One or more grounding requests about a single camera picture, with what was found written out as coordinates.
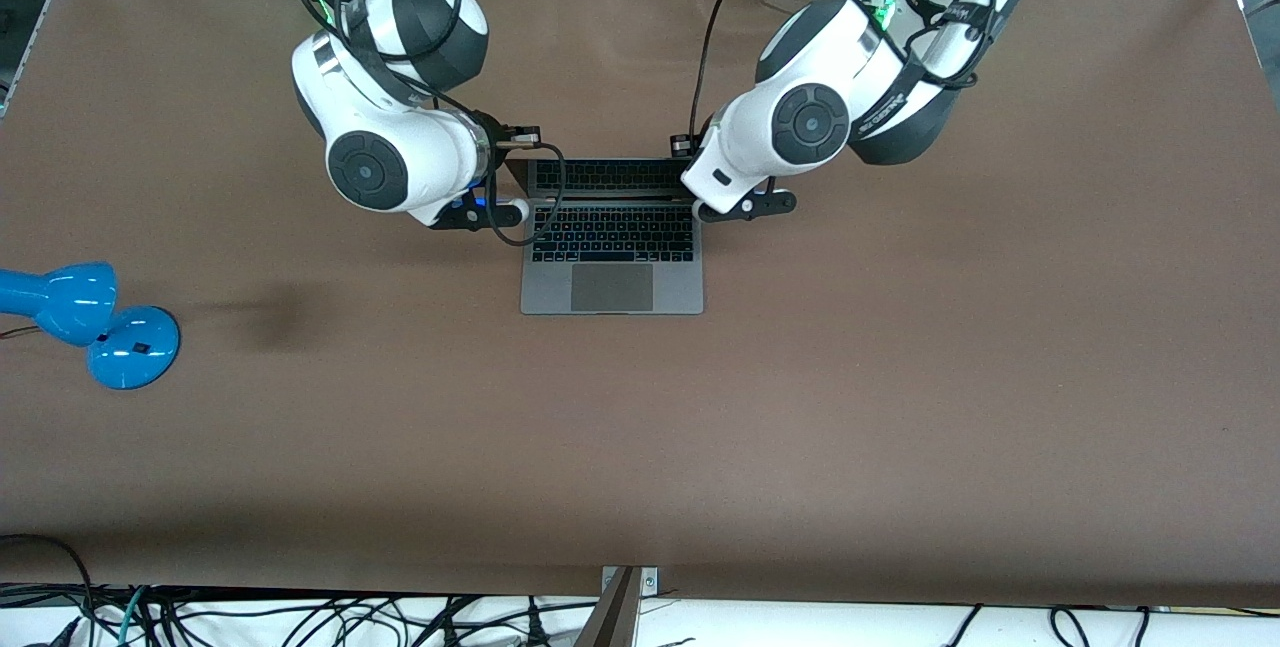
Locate blue desk lamp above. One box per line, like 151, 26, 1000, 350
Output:
0, 261, 182, 391

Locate black cable tangle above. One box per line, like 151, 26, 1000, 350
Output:
95, 587, 601, 647

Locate dark slanted beam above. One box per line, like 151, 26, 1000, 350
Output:
574, 567, 643, 647

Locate black looping cable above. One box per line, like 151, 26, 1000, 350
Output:
0, 533, 97, 647

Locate white board below table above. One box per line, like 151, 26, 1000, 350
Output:
0, 593, 1280, 647

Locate teal cable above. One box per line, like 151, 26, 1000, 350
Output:
117, 584, 152, 647

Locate small metal edge bracket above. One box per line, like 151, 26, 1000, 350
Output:
600, 565, 660, 596

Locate brown table cover sheet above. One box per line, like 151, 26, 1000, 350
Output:
0, 0, 1280, 610

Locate grey laptop computer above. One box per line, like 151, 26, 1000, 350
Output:
503, 157, 710, 316

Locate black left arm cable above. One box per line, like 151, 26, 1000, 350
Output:
688, 0, 1001, 144

